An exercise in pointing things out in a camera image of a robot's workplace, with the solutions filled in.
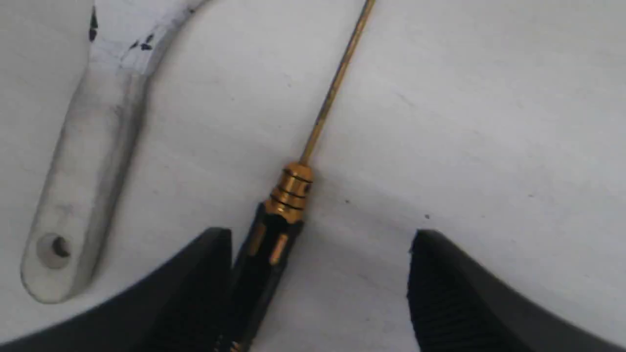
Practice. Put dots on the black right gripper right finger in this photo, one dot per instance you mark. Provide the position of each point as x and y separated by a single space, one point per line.
458 305

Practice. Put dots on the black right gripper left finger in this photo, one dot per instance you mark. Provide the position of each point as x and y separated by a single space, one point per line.
173 309

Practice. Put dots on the wide wooden paint brush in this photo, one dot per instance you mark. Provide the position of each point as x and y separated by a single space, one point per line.
127 41

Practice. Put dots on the black gold precision screwdriver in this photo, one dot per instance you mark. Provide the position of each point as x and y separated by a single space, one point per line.
279 220

